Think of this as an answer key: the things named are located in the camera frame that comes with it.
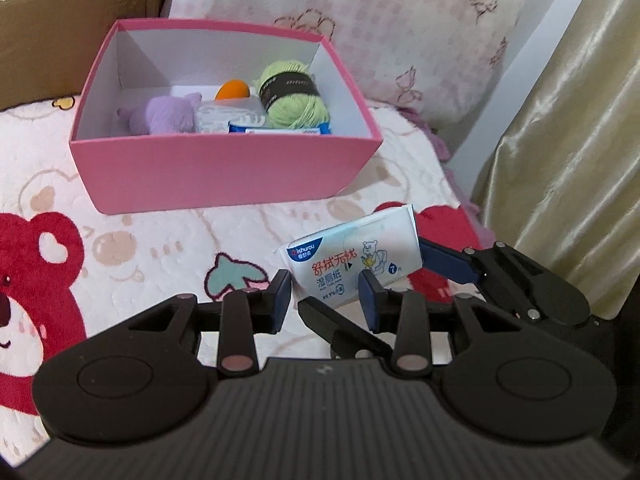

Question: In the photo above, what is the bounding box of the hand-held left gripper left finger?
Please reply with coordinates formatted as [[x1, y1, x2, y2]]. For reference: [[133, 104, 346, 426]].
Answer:
[[129, 269, 294, 379]]

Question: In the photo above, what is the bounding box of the purple plush toy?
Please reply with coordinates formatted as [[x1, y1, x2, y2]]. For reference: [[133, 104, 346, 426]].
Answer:
[[117, 92, 203, 136]]

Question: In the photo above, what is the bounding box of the green yarn ball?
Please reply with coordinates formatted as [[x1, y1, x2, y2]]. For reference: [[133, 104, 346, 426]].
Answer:
[[255, 61, 331, 130]]

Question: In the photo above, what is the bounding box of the pink plaid pillow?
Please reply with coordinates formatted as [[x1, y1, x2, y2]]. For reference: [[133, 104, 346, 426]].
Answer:
[[160, 0, 526, 126]]

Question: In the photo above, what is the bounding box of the orange ball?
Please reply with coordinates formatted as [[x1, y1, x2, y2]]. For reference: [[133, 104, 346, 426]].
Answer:
[[215, 80, 251, 102]]

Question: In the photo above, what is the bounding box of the gold satin curtain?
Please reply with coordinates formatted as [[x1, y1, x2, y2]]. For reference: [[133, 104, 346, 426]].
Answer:
[[470, 0, 640, 321]]

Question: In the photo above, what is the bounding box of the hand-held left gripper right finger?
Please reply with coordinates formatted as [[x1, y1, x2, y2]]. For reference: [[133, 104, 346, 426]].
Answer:
[[359, 270, 532, 377]]

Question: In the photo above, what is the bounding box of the brown cushion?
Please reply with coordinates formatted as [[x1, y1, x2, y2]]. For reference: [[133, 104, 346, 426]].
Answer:
[[0, 0, 166, 111]]

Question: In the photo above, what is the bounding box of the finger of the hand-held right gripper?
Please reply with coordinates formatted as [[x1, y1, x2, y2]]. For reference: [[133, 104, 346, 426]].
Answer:
[[298, 296, 394, 359], [419, 236, 551, 306]]

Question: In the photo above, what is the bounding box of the pink cardboard box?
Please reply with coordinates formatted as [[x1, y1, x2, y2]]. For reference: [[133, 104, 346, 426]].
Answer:
[[68, 18, 385, 215]]

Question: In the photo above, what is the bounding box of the white wet wipes packet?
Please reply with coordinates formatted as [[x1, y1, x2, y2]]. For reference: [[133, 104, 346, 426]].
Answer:
[[280, 204, 425, 311]]

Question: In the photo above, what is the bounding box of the red bear printed blanket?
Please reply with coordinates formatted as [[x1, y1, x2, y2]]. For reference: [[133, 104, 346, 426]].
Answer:
[[0, 95, 496, 461]]

